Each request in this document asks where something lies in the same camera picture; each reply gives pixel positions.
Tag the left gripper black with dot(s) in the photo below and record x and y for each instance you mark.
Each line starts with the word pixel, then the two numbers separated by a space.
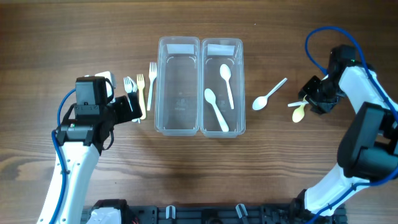
pixel 126 114

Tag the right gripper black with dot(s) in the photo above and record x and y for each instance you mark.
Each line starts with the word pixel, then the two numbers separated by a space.
pixel 316 106

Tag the white spoon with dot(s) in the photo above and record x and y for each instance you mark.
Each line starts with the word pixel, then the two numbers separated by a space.
pixel 261 101
pixel 299 103
pixel 225 73

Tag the yellow plastic spoon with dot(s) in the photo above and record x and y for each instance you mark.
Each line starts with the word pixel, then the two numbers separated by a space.
pixel 299 112

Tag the yellow plastic fork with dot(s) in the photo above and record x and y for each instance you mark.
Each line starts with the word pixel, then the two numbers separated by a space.
pixel 141 86

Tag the white plastic fork tall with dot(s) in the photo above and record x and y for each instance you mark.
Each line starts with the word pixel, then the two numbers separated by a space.
pixel 152 77

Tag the white spoon crossing diagonal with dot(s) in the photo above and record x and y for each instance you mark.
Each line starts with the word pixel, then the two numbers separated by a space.
pixel 211 99

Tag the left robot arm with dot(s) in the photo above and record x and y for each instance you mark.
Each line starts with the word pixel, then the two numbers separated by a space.
pixel 79 141

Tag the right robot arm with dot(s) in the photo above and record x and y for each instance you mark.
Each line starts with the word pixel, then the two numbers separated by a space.
pixel 367 153

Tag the left clear plastic container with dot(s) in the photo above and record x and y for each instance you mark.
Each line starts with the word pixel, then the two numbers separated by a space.
pixel 176 98

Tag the clear plastic container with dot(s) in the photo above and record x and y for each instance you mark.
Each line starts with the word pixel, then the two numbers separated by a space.
pixel 222 88
pixel 176 98

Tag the right clear plastic container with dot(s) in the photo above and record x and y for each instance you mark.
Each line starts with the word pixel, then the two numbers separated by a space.
pixel 222 88

